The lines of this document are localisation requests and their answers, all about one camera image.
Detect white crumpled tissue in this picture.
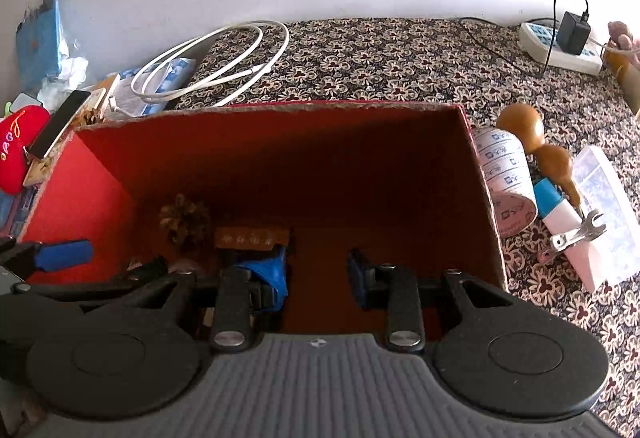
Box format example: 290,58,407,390
37,57,90,111

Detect black charger adapter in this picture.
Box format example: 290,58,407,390
556,11,591,55

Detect brown gourd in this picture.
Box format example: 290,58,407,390
496,103,583,209

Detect metal wrench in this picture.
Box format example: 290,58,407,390
537,210,608,264

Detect blue and white tube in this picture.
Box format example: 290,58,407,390
532,179,583,239

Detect red heart plush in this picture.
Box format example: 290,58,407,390
0,104,51,195

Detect red cardboard box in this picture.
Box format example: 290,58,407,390
17,100,510,334

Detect floral patterned tablecloth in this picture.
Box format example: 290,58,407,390
175,17,640,438

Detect printed tape roll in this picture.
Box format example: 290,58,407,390
472,127,540,239

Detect wooden box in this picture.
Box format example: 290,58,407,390
607,48,640,116

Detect blue printed packet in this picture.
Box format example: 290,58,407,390
117,57,197,116

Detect black smartphone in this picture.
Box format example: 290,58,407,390
27,89,93,159

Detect black charger cable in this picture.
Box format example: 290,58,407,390
459,0,591,79

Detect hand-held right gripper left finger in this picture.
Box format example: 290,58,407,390
127,245,291,353

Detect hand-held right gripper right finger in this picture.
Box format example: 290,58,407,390
346,248,518,353

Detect clear plastic box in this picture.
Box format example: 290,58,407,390
572,145,640,281

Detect brown pine cone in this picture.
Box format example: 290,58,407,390
159,194,213,246

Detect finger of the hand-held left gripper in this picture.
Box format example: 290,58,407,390
0,237,95,279
12,258,168,303

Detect white cable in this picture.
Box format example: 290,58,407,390
107,20,291,116

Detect illustrated book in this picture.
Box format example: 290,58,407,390
22,74,123,186

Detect white power strip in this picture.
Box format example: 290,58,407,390
519,20,605,76

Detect teddy bear toy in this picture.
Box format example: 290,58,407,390
606,20,640,54

